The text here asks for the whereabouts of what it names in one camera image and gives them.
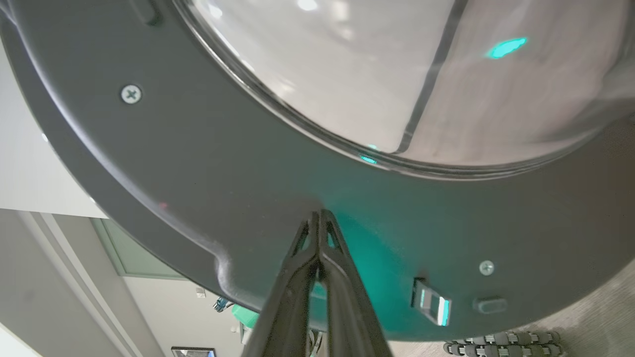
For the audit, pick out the dark framed wall picture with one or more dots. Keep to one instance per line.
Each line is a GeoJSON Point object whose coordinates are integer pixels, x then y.
{"type": "Point", "coordinates": [193, 353]}

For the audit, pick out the frosted glass panel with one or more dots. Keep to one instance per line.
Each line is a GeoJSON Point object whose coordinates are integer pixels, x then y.
{"type": "Point", "coordinates": [131, 253]}

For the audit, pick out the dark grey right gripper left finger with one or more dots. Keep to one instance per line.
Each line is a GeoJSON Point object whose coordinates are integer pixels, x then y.
{"type": "Point", "coordinates": [292, 297]}

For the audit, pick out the grey omni wheel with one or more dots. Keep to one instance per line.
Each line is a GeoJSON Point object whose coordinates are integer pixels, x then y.
{"type": "Point", "coordinates": [501, 344]}

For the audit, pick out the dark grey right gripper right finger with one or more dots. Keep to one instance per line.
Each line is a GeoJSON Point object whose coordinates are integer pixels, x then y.
{"type": "Point", "coordinates": [347, 307]}

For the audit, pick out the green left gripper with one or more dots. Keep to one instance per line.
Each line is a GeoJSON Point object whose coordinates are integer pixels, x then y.
{"type": "Point", "coordinates": [245, 316]}

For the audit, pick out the dark grey washing machine door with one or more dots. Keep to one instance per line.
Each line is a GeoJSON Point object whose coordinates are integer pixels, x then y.
{"type": "Point", "coordinates": [198, 173]}

